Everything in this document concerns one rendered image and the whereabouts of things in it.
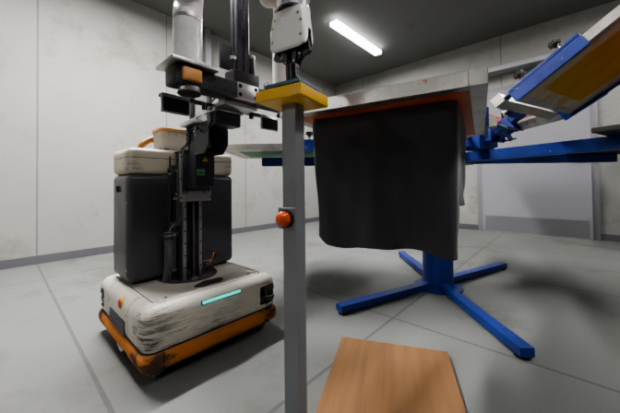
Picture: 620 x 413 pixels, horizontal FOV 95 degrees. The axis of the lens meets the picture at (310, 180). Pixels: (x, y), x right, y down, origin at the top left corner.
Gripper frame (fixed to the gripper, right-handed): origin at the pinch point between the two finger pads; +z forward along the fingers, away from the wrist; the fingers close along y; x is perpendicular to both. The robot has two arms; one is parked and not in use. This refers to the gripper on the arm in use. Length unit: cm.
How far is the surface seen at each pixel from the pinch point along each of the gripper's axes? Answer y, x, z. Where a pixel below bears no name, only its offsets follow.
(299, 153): 1.9, -0.2, 19.9
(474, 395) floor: 36, 56, 100
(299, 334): 2, -1, 63
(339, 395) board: -3, 30, 98
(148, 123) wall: -309, 138, -51
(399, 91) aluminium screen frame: 21.8, 17.4, 3.6
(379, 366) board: 4, 52, 98
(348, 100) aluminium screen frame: 7.3, 17.4, 3.3
